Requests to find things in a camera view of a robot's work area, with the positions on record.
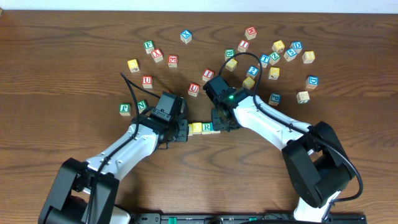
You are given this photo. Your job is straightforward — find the red U block left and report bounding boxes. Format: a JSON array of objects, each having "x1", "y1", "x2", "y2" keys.
[{"x1": 142, "y1": 75, "x2": 154, "y2": 89}]

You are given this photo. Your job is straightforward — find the blue X block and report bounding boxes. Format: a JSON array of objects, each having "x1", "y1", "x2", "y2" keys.
[{"x1": 180, "y1": 30, "x2": 192, "y2": 44}]

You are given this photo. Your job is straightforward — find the yellow 8 block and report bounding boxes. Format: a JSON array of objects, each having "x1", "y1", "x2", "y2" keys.
[{"x1": 302, "y1": 51, "x2": 315, "y2": 64}]

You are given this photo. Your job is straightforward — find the green J block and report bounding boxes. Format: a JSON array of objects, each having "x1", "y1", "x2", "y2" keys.
[{"x1": 119, "y1": 103, "x2": 131, "y2": 116}]

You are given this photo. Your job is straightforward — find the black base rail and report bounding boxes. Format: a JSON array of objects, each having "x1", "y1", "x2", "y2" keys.
[{"x1": 130, "y1": 213, "x2": 368, "y2": 224}]

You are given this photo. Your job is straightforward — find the red u block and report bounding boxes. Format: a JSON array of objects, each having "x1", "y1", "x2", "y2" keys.
[
  {"x1": 188, "y1": 83, "x2": 200, "y2": 97},
  {"x1": 142, "y1": 75, "x2": 154, "y2": 89}
]

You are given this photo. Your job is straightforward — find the blue 2 block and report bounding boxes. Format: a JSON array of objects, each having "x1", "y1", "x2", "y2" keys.
[{"x1": 246, "y1": 65, "x2": 259, "y2": 80}]

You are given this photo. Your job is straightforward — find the red X block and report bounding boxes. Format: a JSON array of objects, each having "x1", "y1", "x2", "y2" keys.
[{"x1": 151, "y1": 49, "x2": 164, "y2": 63}]

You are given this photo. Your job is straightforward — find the plain wood L block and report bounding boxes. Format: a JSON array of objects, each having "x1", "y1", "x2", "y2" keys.
[{"x1": 296, "y1": 91, "x2": 310, "y2": 104}]

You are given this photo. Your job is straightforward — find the green R block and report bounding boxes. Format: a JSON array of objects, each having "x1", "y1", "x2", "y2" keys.
[{"x1": 202, "y1": 123, "x2": 212, "y2": 134}]

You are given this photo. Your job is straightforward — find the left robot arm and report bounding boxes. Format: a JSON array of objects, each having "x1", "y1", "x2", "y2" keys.
[{"x1": 38, "y1": 92, "x2": 188, "y2": 223}]

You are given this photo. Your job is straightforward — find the yellow O block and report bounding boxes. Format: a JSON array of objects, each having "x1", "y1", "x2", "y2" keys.
[{"x1": 192, "y1": 123, "x2": 203, "y2": 135}]

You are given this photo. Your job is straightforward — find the red block top right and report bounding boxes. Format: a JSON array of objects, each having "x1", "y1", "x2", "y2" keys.
[{"x1": 245, "y1": 27, "x2": 257, "y2": 40}]

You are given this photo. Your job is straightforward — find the yellow C block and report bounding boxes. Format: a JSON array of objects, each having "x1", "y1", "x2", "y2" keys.
[{"x1": 188, "y1": 124, "x2": 193, "y2": 136}]

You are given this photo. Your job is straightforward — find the blue L block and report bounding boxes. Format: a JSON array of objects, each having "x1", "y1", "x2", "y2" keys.
[{"x1": 210, "y1": 122, "x2": 221, "y2": 134}]

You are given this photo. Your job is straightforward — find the green F block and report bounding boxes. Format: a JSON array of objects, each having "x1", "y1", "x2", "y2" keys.
[{"x1": 144, "y1": 40, "x2": 155, "y2": 54}]

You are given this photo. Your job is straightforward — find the yellow block hammer side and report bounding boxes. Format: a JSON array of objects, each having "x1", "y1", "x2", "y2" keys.
[{"x1": 268, "y1": 67, "x2": 280, "y2": 80}]

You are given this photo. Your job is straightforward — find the blue D block right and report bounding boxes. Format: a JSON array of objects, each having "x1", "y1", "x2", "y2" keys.
[{"x1": 305, "y1": 76, "x2": 319, "y2": 89}]

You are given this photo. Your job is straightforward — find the yellow block centre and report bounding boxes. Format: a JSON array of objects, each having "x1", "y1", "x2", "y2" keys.
[{"x1": 225, "y1": 58, "x2": 238, "y2": 72}]

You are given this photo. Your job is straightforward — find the red i block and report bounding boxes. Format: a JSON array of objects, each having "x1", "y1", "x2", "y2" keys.
[
  {"x1": 202, "y1": 68, "x2": 214, "y2": 82},
  {"x1": 238, "y1": 40, "x2": 249, "y2": 52}
]

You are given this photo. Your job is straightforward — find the yellow S block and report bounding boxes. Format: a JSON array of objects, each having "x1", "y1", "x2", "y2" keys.
[{"x1": 243, "y1": 77, "x2": 256, "y2": 90}]

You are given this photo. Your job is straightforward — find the blue 5 block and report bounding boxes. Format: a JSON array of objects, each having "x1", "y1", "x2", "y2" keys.
[{"x1": 284, "y1": 48, "x2": 297, "y2": 62}]

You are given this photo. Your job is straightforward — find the green Z block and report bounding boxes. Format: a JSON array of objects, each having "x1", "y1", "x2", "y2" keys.
[{"x1": 269, "y1": 52, "x2": 280, "y2": 65}]

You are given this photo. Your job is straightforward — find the yellow block far left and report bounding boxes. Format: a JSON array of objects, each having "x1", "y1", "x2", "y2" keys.
[{"x1": 127, "y1": 59, "x2": 140, "y2": 73}]

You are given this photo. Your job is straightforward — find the blue D block upper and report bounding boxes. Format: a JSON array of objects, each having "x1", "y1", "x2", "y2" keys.
[{"x1": 290, "y1": 41, "x2": 303, "y2": 54}]

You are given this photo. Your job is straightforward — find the red I block centre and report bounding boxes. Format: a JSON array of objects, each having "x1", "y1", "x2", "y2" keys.
[{"x1": 202, "y1": 68, "x2": 214, "y2": 82}]

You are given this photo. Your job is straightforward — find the red I block upper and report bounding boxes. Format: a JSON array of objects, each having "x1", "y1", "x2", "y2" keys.
[{"x1": 238, "y1": 40, "x2": 249, "y2": 52}]

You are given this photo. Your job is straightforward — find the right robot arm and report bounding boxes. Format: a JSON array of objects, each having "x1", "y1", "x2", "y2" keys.
[{"x1": 203, "y1": 76, "x2": 356, "y2": 223}]

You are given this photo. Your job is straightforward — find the blue d block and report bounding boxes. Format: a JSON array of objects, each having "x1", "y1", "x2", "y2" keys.
[
  {"x1": 305, "y1": 76, "x2": 319, "y2": 89},
  {"x1": 290, "y1": 41, "x2": 303, "y2": 54}
]

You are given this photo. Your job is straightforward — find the green B block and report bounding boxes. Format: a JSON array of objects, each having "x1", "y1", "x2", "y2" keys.
[{"x1": 224, "y1": 49, "x2": 235, "y2": 60}]

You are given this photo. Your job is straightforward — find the green N block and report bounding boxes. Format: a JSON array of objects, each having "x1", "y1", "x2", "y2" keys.
[{"x1": 137, "y1": 100, "x2": 148, "y2": 113}]

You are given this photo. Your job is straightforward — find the red E block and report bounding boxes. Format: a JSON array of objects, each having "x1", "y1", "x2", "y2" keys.
[{"x1": 168, "y1": 55, "x2": 178, "y2": 68}]

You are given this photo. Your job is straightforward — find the yellow block upper right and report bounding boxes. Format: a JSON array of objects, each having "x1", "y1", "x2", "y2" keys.
[{"x1": 272, "y1": 40, "x2": 285, "y2": 54}]

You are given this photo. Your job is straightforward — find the blue T block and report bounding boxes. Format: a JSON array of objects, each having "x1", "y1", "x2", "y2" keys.
[{"x1": 260, "y1": 54, "x2": 271, "y2": 68}]

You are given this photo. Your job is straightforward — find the blue P block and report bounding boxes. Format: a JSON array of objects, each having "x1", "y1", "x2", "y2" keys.
[{"x1": 269, "y1": 93, "x2": 281, "y2": 106}]

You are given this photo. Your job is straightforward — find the red U block centre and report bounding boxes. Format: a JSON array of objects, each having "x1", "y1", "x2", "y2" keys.
[{"x1": 188, "y1": 83, "x2": 200, "y2": 97}]

